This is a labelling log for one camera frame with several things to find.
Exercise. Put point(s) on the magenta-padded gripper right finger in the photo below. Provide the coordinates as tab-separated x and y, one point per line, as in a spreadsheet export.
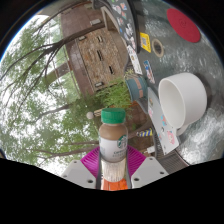
150	171

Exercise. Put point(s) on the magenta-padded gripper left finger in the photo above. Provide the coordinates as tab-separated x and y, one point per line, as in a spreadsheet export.
78	173

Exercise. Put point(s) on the green-capped coffee drink bottle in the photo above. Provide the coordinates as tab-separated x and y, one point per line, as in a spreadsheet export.
113	140

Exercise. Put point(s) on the leaning grey-trunk tree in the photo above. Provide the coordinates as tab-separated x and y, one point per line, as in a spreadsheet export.
66	151

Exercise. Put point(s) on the blue yellow striped cone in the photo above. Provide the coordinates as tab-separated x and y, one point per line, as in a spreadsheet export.
145	132

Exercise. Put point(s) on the green plant in blue pot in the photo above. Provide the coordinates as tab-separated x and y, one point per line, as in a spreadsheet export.
136	88

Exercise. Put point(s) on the white ceramic mug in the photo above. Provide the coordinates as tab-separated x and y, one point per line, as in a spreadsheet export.
190	96

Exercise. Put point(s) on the blue printed card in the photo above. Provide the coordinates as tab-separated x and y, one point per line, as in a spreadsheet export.
149	71

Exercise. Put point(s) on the white printed booklet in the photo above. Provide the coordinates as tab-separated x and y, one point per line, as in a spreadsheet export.
134	60

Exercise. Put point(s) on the dark-trunk branching tree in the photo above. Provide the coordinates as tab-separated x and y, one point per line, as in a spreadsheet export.
60	46

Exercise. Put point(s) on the yellow card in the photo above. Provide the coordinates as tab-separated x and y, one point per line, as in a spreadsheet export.
145	41

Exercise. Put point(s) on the concrete basin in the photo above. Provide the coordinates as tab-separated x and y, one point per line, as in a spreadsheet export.
113	33

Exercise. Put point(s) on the flat round red coaster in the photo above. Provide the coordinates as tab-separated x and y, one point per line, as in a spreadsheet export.
183	25

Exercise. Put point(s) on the black laptop with stickers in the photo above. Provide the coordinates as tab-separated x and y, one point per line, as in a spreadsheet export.
125	20

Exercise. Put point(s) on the wooden lamp post with globe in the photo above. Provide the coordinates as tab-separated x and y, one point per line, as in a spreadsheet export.
90	115

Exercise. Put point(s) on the white wall box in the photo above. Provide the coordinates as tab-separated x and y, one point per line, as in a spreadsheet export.
95	22

